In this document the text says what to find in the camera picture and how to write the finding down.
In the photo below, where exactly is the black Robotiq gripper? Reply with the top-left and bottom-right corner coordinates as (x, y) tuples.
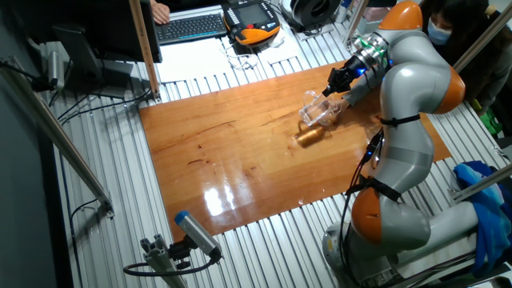
(322, 57), (367, 98)

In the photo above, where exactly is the clear glass mug with handle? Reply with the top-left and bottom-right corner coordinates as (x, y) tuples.
(298, 90), (337, 127)

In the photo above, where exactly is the helper forearm grey sleeve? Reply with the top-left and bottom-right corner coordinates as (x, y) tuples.
(342, 66), (387, 107)

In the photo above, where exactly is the helper bare hand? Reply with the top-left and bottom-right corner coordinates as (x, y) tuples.
(326, 98), (351, 125)

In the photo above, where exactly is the operator hand at keyboard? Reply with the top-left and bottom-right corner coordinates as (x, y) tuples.
(150, 0), (171, 25)

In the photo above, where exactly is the small white paper sheet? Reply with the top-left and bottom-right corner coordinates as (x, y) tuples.
(262, 38), (307, 65)

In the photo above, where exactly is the white crumpled tissue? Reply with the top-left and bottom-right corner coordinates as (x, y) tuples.
(267, 27), (287, 49)

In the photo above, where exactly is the silver can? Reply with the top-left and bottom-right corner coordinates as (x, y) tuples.
(334, 0), (348, 23)

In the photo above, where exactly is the black round spool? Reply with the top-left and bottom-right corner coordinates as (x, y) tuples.
(279, 0), (342, 29)

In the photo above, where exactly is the orange black teach pendant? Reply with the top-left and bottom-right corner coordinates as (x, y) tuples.
(222, 0), (282, 47)

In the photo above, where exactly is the glossy wooden board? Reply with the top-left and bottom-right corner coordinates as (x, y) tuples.
(138, 59), (453, 243)

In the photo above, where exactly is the large white paper sheet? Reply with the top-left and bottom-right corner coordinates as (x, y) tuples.
(155, 38), (241, 84)

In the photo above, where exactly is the black computer keyboard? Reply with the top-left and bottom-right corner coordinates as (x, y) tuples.
(154, 13), (228, 46)

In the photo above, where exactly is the person in face mask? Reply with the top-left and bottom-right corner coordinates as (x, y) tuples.
(452, 2), (512, 74)

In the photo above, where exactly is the green plastic object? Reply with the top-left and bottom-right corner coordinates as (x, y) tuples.
(471, 99), (503, 136)

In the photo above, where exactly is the person with long dark hair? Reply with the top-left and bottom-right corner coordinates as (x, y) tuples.
(419, 0), (512, 137)

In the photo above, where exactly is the blue cloth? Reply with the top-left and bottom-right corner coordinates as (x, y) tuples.
(454, 160), (512, 277)

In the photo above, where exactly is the black computer monitor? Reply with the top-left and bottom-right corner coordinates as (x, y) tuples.
(11, 0), (163, 64)

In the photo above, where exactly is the grey monitor stand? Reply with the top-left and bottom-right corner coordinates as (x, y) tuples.
(51, 26), (135, 99)

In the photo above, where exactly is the slanted aluminium frame post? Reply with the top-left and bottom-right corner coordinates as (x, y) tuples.
(342, 0), (369, 45)

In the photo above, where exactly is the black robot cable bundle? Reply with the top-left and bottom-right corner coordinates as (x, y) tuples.
(338, 59), (391, 288)

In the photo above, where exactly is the white charger with cable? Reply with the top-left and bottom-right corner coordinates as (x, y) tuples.
(219, 42), (261, 72)

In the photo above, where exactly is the short aluminium frame beam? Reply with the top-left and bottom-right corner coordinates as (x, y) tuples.
(451, 163), (512, 202)

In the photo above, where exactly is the wooden upright post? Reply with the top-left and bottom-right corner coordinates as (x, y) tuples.
(128, 0), (162, 101)

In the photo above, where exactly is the silver camera with blue cap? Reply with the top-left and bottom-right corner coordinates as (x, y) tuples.
(174, 210), (223, 259)

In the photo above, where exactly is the thin black power cable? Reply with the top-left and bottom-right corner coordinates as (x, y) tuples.
(55, 88), (153, 121)

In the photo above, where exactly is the short aluminium profile mount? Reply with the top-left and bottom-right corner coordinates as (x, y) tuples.
(139, 234), (189, 288)

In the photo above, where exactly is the black camera cable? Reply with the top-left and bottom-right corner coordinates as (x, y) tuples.
(122, 247), (223, 278)

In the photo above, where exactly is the long aluminium frame beam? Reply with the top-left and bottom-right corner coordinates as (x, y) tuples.
(0, 55), (116, 219)

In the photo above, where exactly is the small silver camera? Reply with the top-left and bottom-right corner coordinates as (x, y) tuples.
(47, 50), (66, 91)

